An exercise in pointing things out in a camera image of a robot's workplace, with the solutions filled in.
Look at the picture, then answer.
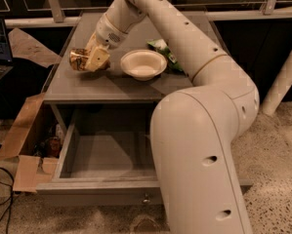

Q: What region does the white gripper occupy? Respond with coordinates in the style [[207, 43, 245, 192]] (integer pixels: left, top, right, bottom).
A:
[[85, 13, 128, 72]]

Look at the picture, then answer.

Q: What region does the orange gold soda can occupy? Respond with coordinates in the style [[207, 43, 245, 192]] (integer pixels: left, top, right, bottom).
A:
[[69, 49, 90, 71]]

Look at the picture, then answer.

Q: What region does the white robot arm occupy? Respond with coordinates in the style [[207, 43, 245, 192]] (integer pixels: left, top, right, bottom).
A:
[[85, 0, 260, 234]]

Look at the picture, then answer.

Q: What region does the open grey top drawer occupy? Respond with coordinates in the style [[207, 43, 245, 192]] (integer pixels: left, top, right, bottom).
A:
[[37, 108, 246, 206]]

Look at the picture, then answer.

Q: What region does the grey cabinet table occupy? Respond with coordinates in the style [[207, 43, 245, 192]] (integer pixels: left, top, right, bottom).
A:
[[42, 11, 237, 136]]

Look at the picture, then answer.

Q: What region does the white paper bowl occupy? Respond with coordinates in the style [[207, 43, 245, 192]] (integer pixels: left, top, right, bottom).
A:
[[120, 50, 167, 81]]

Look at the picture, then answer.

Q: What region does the green chip bag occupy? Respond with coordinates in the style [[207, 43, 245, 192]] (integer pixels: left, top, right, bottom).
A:
[[147, 39, 183, 72]]

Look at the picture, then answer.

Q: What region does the brown cardboard sheet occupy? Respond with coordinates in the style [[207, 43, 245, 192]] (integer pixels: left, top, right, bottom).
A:
[[8, 28, 62, 68]]

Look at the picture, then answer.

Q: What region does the brown cardboard box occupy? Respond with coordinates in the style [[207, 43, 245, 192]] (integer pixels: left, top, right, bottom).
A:
[[0, 93, 59, 193]]

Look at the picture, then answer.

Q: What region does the metal railing frame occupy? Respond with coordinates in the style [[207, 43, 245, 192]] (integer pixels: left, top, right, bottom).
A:
[[0, 0, 292, 29]]

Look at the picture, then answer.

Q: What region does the black cable on floor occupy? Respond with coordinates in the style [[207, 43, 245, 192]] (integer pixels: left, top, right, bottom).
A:
[[0, 160, 17, 234]]

